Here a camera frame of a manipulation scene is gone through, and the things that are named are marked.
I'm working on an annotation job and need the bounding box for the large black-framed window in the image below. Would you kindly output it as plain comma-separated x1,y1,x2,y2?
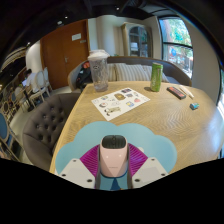
158,16,194,79

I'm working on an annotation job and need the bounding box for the brown curved sofa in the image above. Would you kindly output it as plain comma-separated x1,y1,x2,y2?
67,55,193,92

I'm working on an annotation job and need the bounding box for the clear shaker bottle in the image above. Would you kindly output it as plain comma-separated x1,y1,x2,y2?
87,49,111,93

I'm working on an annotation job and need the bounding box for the brown wooden door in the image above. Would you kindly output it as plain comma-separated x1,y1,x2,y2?
39,19,90,90

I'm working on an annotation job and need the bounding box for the striped beige cushion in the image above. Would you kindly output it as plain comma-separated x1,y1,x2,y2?
114,62,150,82
107,63,118,83
143,64,170,83

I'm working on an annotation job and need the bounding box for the grey tufted armchair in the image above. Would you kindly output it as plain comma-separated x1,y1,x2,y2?
22,92,82,172

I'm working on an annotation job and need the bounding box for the person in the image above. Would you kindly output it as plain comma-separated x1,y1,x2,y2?
20,68,36,101

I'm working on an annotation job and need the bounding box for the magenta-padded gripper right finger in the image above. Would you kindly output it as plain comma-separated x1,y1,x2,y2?
126,143,170,190

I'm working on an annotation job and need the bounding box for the small green and blue pack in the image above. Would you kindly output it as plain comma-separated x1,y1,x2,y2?
189,102,201,111

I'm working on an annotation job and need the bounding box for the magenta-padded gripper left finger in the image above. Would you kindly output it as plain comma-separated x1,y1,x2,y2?
58,143,102,190

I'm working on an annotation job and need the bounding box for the white sticker sheet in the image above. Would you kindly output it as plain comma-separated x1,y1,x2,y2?
91,87,151,122

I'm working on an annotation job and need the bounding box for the glass-door cabinet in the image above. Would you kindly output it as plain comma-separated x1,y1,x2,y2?
120,21,155,58

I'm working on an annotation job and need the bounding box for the pink and black computer mouse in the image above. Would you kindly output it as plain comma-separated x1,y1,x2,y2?
99,134,130,179

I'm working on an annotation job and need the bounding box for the black and orange backpack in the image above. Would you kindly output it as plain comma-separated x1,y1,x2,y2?
75,60,93,89

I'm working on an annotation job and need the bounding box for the white door sign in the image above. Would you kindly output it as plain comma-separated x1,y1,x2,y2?
71,32,83,42

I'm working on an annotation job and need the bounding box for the black box with red print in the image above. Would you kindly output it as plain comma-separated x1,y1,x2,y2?
166,86,188,101

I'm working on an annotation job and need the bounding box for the green drink can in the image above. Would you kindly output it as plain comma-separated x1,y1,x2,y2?
149,62,164,93

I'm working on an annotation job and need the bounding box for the group of white chairs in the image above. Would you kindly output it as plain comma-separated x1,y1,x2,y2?
28,67,53,108

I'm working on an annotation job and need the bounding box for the blue backed chair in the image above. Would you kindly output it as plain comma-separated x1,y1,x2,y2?
0,111,21,161

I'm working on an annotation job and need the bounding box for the blue cloud-shaped mouse pad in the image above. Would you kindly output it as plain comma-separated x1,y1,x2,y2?
54,120,178,192

